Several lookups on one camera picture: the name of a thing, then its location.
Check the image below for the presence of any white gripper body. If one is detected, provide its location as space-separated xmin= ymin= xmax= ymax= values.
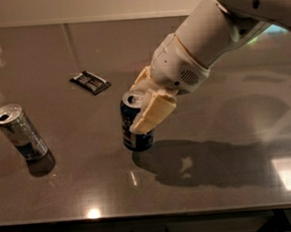
xmin=150 ymin=33 xmax=210 ymax=94

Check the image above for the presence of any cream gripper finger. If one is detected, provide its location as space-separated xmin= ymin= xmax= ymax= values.
xmin=131 ymin=66 xmax=153 ymax=91
xmin=130 ymin=89 xmax=176 ymax=134

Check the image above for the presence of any blue pepsi can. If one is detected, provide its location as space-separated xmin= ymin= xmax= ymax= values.
xmin=118 ymin=89 xmax=155 ymax=153

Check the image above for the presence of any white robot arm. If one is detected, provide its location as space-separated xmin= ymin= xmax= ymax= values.
xmin=130 ymin=0 xmax=291 ymax=134

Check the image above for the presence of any silver redbull can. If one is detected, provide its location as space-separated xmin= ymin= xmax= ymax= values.
xmin=0 ymin=101 xmax=51 ymax=164

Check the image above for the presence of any dark snack packet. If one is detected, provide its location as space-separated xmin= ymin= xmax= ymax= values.
xmin=70 ymin=71 xmax=112 ymax=96

